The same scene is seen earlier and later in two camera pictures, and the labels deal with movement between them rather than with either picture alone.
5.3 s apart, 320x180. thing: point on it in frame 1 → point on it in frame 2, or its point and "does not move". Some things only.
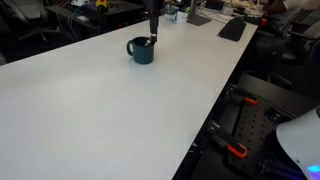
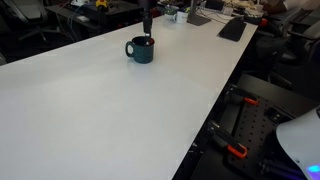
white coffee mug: x=180 y=17 does not move
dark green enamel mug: x=143 y=55 does not move
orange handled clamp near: x=225 y=140 does not move
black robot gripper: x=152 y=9 → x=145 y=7
